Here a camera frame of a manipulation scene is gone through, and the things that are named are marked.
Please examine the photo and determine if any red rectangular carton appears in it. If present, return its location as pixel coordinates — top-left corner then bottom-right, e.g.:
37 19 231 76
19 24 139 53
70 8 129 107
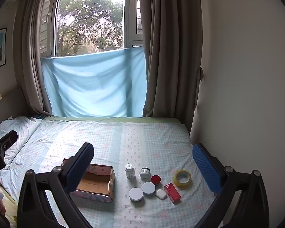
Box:
164 183 181 203

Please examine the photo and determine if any white pill bottle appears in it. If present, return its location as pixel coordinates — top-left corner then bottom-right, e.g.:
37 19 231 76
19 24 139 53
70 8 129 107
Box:
125 163 135 179

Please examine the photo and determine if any white pillow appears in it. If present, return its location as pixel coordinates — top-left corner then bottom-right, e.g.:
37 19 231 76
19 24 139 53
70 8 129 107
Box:
0 116 43 167

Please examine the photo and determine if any open cardboard box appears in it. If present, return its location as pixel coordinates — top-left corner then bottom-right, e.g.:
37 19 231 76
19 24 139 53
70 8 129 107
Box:
66 162 115 203

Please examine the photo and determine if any brown curtain left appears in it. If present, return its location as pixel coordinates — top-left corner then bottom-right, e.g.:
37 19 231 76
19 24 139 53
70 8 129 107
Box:
13 0 58 115

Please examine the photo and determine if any brown curtain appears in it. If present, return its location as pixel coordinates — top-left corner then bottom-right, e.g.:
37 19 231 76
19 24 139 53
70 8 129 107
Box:
140 0 203 131
13 0 58 115

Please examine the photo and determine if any yellow tape roll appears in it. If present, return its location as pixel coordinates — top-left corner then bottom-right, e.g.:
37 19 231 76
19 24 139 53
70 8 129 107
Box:
172 170 192 188

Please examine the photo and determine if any white earbuds case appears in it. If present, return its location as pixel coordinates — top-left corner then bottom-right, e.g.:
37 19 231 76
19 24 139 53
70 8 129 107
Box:
155 189 167 200

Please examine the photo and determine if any checkered floral bed sheet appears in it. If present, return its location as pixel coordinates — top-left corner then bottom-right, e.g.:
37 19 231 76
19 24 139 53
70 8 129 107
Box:
0 117 214 227

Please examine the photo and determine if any red lid small jar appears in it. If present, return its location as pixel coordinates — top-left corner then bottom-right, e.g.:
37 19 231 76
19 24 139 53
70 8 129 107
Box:
150 174 161 185

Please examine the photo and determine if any pale green jar white lid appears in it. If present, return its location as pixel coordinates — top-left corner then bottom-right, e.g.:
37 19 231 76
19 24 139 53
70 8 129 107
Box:
142 182 156 195

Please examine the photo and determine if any black lid white jar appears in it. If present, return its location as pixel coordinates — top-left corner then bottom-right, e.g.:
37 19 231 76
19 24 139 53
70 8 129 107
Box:
139 167 151 179

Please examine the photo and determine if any light blue hanging cloth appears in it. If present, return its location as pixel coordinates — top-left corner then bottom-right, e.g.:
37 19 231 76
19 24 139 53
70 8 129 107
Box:
41 46 147 118

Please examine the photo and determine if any brown curtain right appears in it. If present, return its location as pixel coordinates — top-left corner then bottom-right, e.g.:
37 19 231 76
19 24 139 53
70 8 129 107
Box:
140 0 203 131

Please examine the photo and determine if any window frame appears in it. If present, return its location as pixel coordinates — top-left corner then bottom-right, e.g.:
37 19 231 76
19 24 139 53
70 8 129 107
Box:
40 0 143 57

